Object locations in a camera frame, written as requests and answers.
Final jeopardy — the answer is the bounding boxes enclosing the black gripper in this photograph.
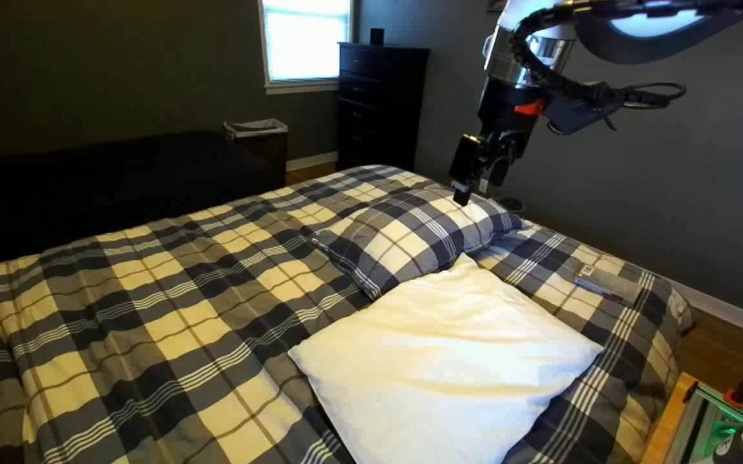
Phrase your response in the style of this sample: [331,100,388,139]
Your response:
[447,75,549,209]

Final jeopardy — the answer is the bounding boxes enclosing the white pillow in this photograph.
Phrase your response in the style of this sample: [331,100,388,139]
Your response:
[287,252,606,464]

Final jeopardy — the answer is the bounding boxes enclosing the plaid pillow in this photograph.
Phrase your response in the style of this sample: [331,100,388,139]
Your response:
[307,182,526,302]

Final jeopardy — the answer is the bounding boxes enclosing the black tall dresser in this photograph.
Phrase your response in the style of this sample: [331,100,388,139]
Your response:
[332,39,433,176]

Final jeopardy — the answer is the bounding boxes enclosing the white baseboard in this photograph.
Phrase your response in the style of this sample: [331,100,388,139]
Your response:
[666,279,743,341]
[285,148,340,176]

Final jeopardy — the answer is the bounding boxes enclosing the bright window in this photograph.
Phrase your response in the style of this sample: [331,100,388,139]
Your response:
[256,0,358,97]

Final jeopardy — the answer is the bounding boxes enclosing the dark bin with tray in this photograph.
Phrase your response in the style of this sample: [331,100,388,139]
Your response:
[223,115,291,191]

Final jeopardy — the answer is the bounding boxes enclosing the light wooden table board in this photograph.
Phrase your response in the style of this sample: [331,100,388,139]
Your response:
[639,369,701,464]

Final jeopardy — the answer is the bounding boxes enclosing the plaid bed comforter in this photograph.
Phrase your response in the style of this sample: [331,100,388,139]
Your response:
[0,161,700,464]

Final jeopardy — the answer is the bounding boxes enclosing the green framed items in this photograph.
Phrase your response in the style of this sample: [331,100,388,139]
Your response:
[679,380,743,464]

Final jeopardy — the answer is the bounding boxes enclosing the dark wrist camera box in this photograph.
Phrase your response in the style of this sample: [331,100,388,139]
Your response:
[549,89,620,136]

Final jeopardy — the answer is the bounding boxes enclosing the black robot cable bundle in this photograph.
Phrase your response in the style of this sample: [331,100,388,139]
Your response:
[509,8,691,114]

